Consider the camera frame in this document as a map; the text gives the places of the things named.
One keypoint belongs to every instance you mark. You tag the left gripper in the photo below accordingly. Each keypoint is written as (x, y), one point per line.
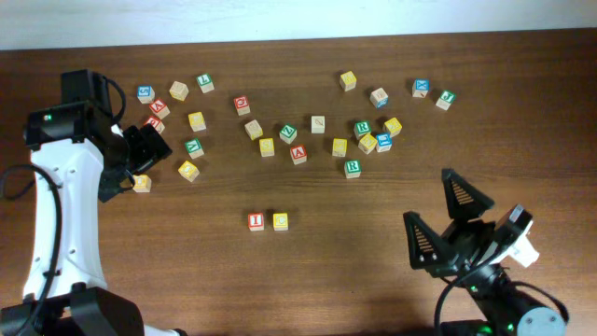
(151, 150)

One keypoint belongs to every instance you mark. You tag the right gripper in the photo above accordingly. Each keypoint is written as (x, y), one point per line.
(458, 251)

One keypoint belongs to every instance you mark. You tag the green r block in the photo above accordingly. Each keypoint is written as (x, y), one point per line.
(352, 169)
(361, 128)

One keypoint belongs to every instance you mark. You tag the red I block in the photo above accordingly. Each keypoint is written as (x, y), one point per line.
(256, 222)

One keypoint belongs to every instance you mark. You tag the red a block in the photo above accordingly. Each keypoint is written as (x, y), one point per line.
(159, 109)
(298, 154)

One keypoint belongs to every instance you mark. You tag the yellow C block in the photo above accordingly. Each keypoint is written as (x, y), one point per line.
(280, 221)

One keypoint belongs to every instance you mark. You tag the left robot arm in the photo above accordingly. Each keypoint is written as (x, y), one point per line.
(80, 157)

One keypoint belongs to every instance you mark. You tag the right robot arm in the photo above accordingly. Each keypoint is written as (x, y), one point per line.
(507, 306)

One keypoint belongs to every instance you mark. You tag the yellow block bottom left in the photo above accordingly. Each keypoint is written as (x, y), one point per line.
(142, 184)

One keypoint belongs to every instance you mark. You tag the red 6 block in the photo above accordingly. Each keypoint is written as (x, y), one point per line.
(156, 123)

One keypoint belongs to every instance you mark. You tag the blue S block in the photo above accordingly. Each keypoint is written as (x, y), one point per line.
(145, 94)

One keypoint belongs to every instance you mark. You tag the yellow O block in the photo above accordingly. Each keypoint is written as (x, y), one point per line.
(189, 171)

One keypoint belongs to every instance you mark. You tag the green V block left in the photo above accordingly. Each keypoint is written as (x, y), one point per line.
(194, 148)

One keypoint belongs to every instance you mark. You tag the green v block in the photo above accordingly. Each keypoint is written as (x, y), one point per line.
(288, 133)
(194, 148)

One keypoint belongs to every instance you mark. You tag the yellow block upper left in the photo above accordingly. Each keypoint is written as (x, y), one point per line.
(197, 121)

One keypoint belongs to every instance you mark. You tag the plain wooden block left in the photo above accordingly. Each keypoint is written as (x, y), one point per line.
(179, 91)

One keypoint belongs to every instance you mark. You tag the plain wooden block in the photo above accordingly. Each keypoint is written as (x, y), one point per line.
(253, 129)
(179, 91)

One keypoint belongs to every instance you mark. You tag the blue picture block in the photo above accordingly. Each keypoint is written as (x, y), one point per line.
(384, 142)

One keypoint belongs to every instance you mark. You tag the green L block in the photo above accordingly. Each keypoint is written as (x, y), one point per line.
(205, 83)

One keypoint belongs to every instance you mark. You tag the yellow block by R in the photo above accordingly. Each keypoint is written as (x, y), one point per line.
(367, 143)

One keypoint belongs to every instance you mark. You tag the red Q block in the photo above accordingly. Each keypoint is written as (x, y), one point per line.
(242, 105)

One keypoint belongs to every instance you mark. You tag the green J block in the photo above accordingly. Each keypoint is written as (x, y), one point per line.
(445, 100)

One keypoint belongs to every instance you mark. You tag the plain wooden block centre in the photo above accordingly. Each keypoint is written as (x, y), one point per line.
(253, 129)

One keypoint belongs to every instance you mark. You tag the yellow block centre right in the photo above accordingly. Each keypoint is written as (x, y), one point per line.
(339, 147)

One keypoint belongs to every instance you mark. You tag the blue X block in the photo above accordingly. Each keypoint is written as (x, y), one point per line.
(420, 87)

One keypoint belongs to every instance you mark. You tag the yellow S block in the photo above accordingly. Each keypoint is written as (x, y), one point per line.
(266, 146)

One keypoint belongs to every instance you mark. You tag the wooden block blue side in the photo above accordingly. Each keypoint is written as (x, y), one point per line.
(379, 98)

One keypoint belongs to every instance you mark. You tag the green V block centre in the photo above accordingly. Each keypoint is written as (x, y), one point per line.
(288, 133)

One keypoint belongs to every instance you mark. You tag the plain picture block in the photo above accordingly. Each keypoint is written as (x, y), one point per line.
(318, 124)

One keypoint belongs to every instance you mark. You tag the yellow block top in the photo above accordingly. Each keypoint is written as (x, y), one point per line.
(348, 81)

